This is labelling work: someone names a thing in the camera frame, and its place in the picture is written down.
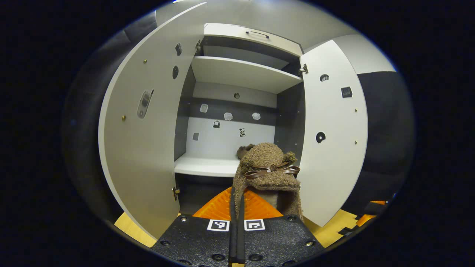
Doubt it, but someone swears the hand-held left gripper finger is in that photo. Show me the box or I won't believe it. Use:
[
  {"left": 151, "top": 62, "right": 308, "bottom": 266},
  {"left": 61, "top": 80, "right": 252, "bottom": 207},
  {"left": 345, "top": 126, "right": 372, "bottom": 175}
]
[
  {"left": 237, "top": 187, "right": 325, "bottom": 267},
  {"left": 152, "top": 187, "right": 238, "bottom": 267}
]

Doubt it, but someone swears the white cabinet door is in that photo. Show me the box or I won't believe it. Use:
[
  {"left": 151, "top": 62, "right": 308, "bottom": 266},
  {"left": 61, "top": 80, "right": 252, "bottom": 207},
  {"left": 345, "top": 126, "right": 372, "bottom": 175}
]
[
  {"left": 98, "top": 2, "right": 207, "bottom": 240},
  {"left": 299, "top": 40, "right": 368, "bottom": 227}
]

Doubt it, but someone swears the brown fuzzy shoe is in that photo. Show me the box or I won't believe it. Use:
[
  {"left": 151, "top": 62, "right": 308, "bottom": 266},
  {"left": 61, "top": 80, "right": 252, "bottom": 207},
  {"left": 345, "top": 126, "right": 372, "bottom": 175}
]
[
  {"left": 237, "top": 144, "right": 256, "bottom": 160},
  {"left": 232, "top": 143, "right": 305, "bottom": 223}
]

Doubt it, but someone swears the white shoe cabinet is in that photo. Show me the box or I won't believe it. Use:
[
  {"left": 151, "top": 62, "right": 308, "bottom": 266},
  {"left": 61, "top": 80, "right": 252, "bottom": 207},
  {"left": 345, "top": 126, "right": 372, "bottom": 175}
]
[{"left": 98, "top": 2, "right": 368, "bottom": 240}]

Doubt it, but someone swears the black backdrop cloth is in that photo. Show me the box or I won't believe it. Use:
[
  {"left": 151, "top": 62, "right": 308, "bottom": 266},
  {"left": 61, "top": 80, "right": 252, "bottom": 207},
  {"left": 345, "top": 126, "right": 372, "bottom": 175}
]
[{"left": 63, "top": 11, "right": 415, "bottom": 223}]

